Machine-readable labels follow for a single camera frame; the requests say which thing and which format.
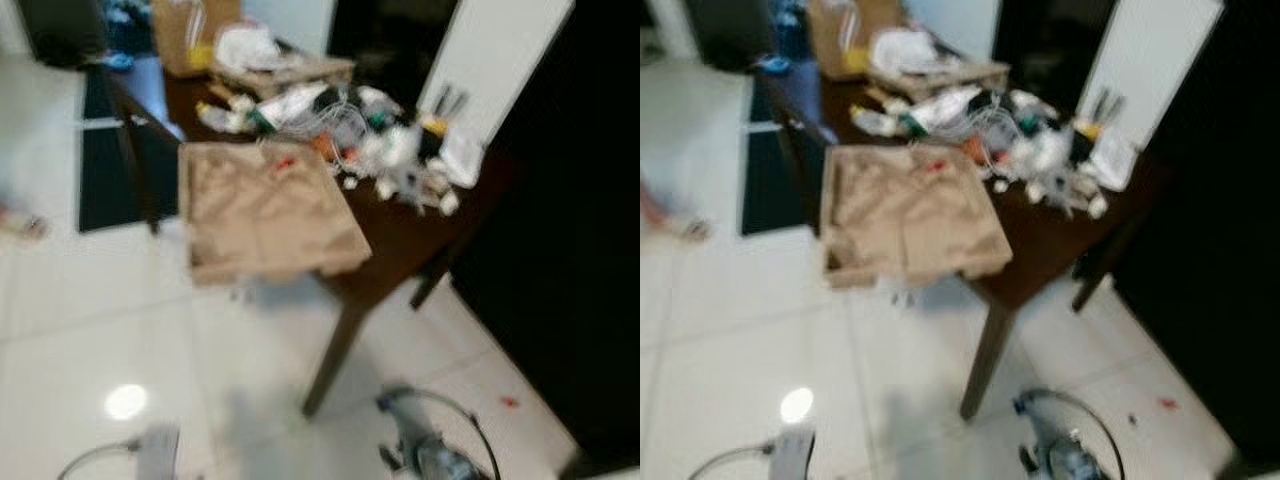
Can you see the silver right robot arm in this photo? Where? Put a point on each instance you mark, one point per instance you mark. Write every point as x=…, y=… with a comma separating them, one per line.
x=445, y=462
x=1075, y=462

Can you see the black bin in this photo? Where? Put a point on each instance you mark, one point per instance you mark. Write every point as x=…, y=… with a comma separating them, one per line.
x=720, y=30
x=60, y=30

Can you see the person bare foot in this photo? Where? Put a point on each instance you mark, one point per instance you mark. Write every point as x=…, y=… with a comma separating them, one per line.
x=20, y=222
x=680, y=220

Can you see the black floor mat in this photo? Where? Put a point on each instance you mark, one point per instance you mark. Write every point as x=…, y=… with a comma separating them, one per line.
x=770, y=180
x=110, y=180

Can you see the white clamshell box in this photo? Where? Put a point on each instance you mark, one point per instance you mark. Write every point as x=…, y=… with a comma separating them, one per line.
x=1115, y=160
x=462, y=160

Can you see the small blue item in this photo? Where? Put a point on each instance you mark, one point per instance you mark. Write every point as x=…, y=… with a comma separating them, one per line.
x=772, y=65
x=118, y=61

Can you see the white board panel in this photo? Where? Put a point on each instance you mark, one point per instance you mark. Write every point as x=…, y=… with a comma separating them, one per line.
x=1150, y=70
x=490, y=60

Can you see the yellow snack packet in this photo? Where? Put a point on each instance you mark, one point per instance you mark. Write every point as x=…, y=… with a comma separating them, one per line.
x=1087, y=128
x=432, y=125

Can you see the dark brown wooden table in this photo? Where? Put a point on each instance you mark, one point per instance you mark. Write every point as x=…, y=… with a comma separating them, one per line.
x=1050, y=235
x=400, y=235

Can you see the black marker pen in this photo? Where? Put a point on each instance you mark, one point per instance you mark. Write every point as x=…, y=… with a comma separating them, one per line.
x=1100, y=105
x=440, y=100

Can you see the clear plastic bag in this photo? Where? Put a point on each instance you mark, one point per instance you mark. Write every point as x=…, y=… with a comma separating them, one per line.
x=395, y=150
x=1045, y=150

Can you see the beige moulded pulp packaging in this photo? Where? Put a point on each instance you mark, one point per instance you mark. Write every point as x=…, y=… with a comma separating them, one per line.
x=260, y=215
x=900, y=215

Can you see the brown cardboard box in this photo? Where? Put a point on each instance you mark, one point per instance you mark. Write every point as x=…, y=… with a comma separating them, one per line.
x=175, y=40
x=830, y=40

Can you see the brown cardboard strip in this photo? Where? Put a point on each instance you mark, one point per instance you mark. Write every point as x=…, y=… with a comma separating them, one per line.
x=222, y=95
x=878, y=98

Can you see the red wrapper scrap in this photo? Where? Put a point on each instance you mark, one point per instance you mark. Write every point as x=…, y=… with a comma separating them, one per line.
x=935, y=165
x=285, y=162

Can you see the white plastic bag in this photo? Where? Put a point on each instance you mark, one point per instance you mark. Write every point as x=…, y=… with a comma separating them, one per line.
x=245, y=48
x=900, y=50

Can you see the orange net bag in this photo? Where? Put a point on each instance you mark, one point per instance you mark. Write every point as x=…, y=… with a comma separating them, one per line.
x=972, y=148
x=322, y=145

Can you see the white and green pouch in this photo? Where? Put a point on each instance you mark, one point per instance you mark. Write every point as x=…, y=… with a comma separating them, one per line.
x=945, y=103
x=290, y=100

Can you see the beige pulp carton tray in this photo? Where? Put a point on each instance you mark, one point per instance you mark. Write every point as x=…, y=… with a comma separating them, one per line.
x=300, y=75
x=960, y=80

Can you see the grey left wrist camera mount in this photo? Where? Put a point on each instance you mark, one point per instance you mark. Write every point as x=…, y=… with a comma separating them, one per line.
x=795, y=450
x=157, y=450

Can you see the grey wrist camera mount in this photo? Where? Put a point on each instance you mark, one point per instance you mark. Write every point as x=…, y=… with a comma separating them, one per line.
x=795, y=450
x=400, y=405
x=1035, y=408
x=157, y=450

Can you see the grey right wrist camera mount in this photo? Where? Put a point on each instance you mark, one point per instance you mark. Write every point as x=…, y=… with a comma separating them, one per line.
x=400, y=405
x=1035, y=408

